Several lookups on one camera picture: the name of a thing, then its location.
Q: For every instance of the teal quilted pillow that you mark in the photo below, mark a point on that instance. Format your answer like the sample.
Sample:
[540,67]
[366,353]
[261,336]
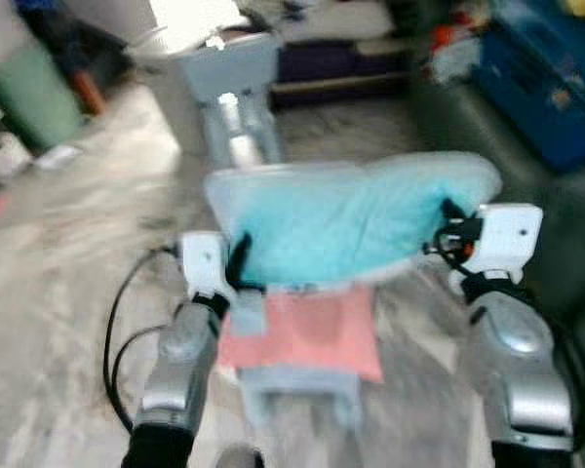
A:
[351,219]

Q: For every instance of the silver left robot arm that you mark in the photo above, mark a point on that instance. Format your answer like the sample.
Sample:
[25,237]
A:
[180,361]

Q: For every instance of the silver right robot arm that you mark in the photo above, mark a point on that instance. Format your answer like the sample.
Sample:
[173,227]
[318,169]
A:
[517,361]

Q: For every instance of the green leather sofa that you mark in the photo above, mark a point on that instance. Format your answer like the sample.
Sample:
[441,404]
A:
[565,253]

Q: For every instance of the pink pillow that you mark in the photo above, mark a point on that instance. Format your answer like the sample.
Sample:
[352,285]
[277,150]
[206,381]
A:
[307,336]

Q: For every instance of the dark purple sofa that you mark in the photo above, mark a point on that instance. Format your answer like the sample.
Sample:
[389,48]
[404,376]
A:
[336,68]

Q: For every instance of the light blue child chair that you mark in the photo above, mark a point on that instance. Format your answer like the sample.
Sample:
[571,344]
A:
[229,68]
[297,398]

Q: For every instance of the white red cloth bundle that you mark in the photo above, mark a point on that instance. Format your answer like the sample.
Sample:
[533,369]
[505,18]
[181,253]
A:
[455,54]

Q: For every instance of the blue plastic crate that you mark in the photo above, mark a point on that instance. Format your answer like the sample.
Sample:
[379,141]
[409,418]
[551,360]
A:
[546,78]

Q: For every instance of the white lidded bin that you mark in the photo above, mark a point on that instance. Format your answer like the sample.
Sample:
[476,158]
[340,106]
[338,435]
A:
[180,107]

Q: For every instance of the white paper sheet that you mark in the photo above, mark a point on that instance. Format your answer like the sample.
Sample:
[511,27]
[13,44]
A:
[57,156]

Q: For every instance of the pile of clothes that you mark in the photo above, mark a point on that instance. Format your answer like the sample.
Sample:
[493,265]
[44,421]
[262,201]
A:
[341,21]

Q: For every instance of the orange stick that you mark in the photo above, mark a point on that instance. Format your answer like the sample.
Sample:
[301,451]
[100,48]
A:
[90,93]

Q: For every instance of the dark blue clothing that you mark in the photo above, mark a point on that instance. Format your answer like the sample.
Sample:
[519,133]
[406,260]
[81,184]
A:
[63,29]

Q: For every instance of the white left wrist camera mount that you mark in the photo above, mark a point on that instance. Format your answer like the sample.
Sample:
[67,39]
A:
[203,263]

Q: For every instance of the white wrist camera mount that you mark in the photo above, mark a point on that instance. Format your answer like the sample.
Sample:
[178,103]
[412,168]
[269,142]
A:
[203,263]
[507,237]

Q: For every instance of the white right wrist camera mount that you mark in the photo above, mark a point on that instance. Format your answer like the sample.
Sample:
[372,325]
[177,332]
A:
[507,237]

